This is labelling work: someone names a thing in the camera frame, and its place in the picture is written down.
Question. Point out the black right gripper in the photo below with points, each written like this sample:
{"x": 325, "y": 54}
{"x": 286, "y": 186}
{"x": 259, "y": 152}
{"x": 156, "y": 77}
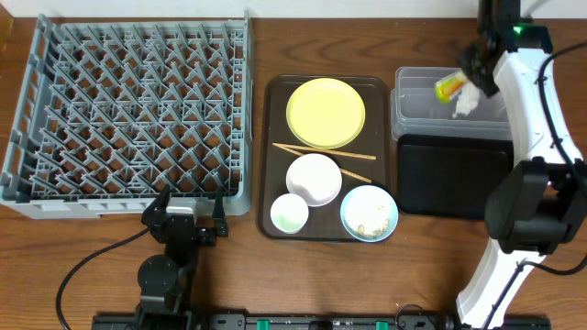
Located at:
{"x": 485, "y": 86}

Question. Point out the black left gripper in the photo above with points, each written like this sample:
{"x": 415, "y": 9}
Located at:
{"x": 184, "y": 228}

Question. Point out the white tissue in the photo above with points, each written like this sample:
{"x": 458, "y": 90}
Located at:
{"x": 468, "y": 100}

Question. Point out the green orange snack wrapper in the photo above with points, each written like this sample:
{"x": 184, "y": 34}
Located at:
{"x": 450, "y": 86}

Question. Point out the small white green cup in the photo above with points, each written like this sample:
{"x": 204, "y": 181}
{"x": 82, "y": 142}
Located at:
{"x": 289, "y": 213}

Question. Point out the pink white bowl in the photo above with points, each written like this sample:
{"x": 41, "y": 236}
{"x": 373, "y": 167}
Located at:
{"x": 316, "y": 178}

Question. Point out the light blue bowl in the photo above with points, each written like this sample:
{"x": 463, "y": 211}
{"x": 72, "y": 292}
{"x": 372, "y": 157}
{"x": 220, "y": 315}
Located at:
{"x": 369, "y": 213}

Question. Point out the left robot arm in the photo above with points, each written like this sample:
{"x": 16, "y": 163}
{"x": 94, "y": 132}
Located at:
{"x": 165, "y": 280}

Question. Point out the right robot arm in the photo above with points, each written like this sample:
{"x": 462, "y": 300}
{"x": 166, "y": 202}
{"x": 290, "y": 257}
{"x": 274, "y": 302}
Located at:
{"x": 541, "y": 202}

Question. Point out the clear plastic waste bin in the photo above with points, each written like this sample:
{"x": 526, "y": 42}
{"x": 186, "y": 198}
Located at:
{"x": 416, "y": 109}

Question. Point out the black waste tray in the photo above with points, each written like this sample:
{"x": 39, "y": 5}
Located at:
{"x": 449, "y": 176}

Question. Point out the grey plastic dish rack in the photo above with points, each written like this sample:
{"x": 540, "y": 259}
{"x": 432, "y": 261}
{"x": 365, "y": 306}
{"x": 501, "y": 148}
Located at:
{"x": 111, "y": 114}

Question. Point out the upper wooden chopstick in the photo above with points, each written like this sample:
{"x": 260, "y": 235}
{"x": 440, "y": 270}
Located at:
{"x": 327, "y": 151}

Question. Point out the wooden chopstick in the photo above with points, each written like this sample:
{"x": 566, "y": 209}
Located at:
{"x": 343, "y": 171}
{"x": 327, "y": 151}

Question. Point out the dark brown serving tray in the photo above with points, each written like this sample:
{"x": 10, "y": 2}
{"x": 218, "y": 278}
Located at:
{"x": 324, "y": 223}

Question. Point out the yellow round plate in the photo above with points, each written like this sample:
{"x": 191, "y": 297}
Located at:
{"x": 325, "y": 113}

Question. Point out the lower wooden chopstick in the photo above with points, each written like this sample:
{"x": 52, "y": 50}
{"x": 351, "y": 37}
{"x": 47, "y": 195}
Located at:
{"x": 343, "y": 171}

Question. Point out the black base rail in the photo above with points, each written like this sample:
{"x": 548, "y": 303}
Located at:
{"x": 242, "y": 322}

